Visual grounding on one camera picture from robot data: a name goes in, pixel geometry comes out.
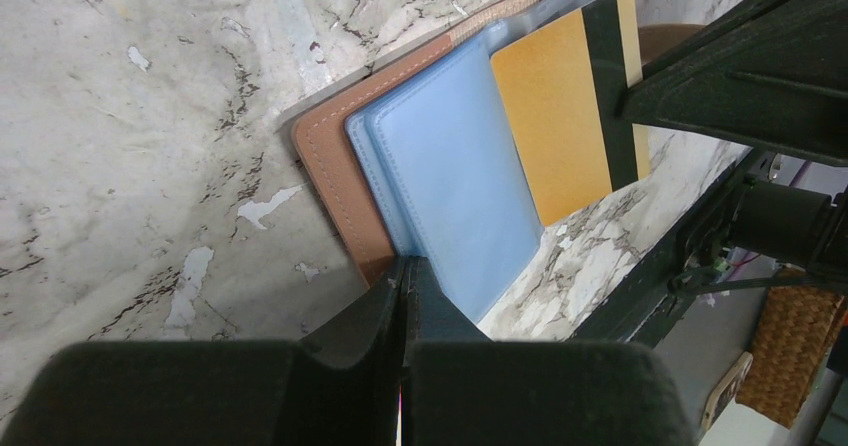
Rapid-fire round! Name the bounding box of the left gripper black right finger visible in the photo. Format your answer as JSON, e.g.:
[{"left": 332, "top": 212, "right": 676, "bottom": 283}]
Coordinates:
[{"left": 400, "top": 257, "right": 695, "bottom": 445}]

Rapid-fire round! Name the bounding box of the woven brown basket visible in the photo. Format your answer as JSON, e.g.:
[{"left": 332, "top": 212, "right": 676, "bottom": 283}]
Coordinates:
[{"left": 736, "top": 286, "right": 847, "bottom": 429}]

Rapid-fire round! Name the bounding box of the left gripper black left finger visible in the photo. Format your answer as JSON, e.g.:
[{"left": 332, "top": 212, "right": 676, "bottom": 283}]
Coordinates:
[{"left": 1, "top": 259, "right": 406, "bottom": 445}]

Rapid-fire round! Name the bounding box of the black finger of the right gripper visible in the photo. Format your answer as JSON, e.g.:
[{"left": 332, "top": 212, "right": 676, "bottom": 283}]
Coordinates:
[{"left": 619, "top": 0, "right": 847, "bottom": 167}]

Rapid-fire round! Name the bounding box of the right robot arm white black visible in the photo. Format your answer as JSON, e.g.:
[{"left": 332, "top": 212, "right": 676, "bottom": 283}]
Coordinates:
[{"left": 620, "top": 0, "right": 847, "bottom": 296}]

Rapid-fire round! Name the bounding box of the gold black-striped credit card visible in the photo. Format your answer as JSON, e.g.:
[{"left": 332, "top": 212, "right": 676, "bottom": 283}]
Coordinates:
[{"left": 491, "top": 0, "right": 651, "bottom": 226}]

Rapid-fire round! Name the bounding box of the tan leather card holder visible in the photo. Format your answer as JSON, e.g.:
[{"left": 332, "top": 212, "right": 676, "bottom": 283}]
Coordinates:
[{"left": 292, "top": 0, "right": 704, "bottom": 325}]

